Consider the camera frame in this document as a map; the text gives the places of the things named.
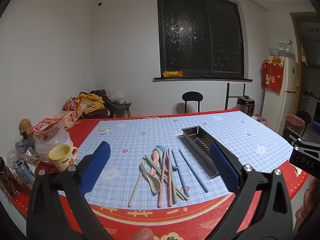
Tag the pink spoon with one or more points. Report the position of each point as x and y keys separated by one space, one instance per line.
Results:
x=155 y=155

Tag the drink can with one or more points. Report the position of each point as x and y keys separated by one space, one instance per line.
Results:
x=23 y=173

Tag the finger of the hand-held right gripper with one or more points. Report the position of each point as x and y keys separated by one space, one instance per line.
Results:
x=293 y=133

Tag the dark window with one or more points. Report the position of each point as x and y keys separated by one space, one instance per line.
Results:
x=200 y=30

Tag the person's left hand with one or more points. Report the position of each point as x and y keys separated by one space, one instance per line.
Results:
x=143 y=234

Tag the blue plaid table mat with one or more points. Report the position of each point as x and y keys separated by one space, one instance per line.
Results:
x=140 y=135

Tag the yellow clothing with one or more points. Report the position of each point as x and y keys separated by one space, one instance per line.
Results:
x=91 y=102

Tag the white plastic container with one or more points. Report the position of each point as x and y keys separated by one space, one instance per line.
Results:
x=60 y=137

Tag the jar of dark nuts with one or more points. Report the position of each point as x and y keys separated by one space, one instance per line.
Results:
x=7 y=180

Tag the beige spoon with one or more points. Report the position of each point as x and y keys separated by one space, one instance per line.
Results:
x=155 y=183

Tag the black metal frame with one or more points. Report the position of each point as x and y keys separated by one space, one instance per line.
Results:
x=227 y=95

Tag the orange snack bag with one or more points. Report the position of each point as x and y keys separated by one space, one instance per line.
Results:
x=71 y=103

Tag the stainless steel utensil tray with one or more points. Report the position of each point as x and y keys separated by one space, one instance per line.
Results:
x=200 y=140

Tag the blue spoon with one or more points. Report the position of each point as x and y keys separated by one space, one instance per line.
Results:
x=160 y=147

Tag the snack packets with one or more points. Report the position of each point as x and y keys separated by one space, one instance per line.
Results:
x=70 y=117

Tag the rice cooker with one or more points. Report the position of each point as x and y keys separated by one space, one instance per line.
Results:
x=246 y=105

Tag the clear snack tub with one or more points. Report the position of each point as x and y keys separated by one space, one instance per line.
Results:
x=46 y=130

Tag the beige capped bottle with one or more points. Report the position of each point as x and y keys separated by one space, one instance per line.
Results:
x=25 y=127

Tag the clear plastic bag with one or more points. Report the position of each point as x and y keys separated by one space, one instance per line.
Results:
x=117 y=97

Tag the small white card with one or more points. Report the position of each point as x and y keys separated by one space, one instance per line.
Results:
x=105 y=130

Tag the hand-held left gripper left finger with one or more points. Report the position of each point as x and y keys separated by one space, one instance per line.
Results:
x=96 y=170

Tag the cream mug yellow rim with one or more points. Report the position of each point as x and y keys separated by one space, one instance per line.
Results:
x=62 y=162

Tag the wooden door frame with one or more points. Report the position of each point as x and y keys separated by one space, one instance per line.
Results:
x=294 y=30

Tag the cream refrigerator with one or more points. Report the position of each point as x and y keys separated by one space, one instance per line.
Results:
x=287 y=92

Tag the beige chopstick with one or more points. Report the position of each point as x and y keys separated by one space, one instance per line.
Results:
x=134 y=191
x=139 y=180

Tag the green spoon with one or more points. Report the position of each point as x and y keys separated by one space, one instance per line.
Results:
x=149 y=162

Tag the yellow packet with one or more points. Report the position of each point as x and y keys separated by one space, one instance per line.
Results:
x=172 y=74

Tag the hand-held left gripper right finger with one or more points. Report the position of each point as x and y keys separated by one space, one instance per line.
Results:
x=225 y=170

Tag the grey stool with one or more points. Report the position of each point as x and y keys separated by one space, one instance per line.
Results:
x=120 y=106

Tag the pink chopstick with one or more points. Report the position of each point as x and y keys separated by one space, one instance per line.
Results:
x=170 y=180
x=162 y=180

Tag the brown waste bin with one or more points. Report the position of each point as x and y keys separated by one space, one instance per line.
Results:
x=295 y=126

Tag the person's right hand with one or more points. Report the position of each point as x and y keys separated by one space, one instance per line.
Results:
x=308 y=195

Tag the black round-back chair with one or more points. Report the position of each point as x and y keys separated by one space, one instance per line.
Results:
x=307 y=116
x=192 y=96

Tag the pale blue basin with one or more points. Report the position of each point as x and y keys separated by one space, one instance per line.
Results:
x=275 y=52

